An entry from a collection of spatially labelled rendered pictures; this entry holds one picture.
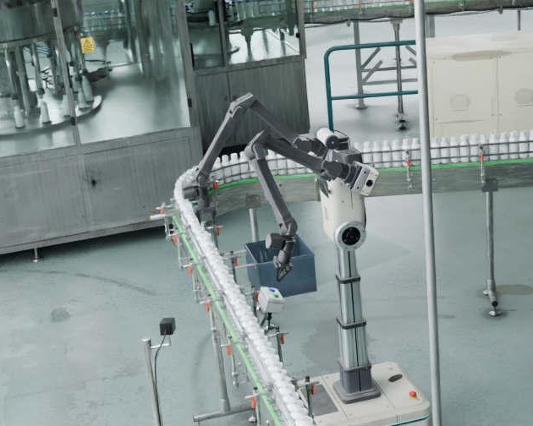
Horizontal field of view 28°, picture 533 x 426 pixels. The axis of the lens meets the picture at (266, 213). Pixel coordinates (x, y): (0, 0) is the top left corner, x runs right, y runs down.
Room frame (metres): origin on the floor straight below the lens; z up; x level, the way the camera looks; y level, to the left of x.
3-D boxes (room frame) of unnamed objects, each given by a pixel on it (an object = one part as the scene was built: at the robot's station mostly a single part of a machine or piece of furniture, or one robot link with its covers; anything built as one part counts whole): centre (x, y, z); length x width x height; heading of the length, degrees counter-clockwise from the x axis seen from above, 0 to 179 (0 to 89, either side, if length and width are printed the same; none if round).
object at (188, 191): (4.94, 0.34, 1.46); 0.12 x 0.09 x 0.12; 102
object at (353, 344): (4.87, -0.38, 0.49); 0.13 x 0.13 x 0.40; 12
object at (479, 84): (8.70, -2.00, 0.59); 1.10 x 0.62 x 1.18; 84
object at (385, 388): (4.87, -0.37, 0.24); 0.68 x 0.53 x 0.41; 102
